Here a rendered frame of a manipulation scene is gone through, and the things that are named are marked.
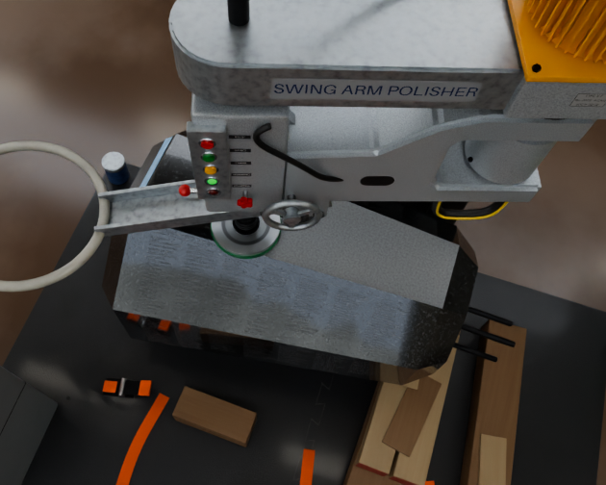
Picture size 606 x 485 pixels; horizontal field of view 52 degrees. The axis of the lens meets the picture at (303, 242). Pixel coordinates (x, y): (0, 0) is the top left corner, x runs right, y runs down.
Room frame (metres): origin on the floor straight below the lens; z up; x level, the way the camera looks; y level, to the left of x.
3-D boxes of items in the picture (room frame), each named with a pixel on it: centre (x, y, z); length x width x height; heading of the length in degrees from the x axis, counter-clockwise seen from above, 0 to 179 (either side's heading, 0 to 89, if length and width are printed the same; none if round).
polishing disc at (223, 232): (0.85, 0.18, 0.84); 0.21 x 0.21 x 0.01
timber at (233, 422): (0.38, 0.23, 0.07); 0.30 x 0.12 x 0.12; 79
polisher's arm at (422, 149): (0.90, -0.21, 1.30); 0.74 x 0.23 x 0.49; 100
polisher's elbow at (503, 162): (0.96, -0.47, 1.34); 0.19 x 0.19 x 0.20
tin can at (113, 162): (1.40, 0.90, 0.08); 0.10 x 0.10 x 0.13
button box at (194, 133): (0.73, 0.23, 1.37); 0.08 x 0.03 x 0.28; 100
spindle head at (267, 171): (0.86, 0.10, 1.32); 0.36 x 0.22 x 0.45; 100
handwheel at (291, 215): (0.75, 0.04, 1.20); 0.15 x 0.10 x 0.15; 100
